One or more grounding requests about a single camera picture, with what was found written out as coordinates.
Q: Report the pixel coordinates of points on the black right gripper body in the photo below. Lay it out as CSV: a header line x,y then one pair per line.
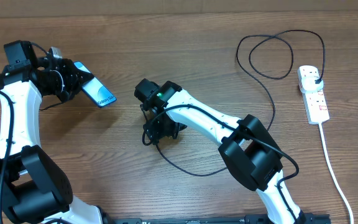
x,y
159,129

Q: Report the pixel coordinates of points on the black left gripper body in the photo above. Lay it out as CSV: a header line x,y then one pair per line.
x,y
61,81

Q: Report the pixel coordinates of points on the Samsung Galaxy smartphone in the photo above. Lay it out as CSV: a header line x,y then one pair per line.
x,y
98,93

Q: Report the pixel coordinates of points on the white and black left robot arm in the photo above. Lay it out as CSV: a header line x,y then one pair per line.
x,y
33,189

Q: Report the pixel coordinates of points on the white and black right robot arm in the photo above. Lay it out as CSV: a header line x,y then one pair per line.
x,y
249,152

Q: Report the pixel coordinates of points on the white charger adapter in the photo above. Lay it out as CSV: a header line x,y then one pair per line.
x,y
309,85

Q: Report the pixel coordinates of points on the white power strip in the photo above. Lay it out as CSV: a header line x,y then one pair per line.
x,y
315,103

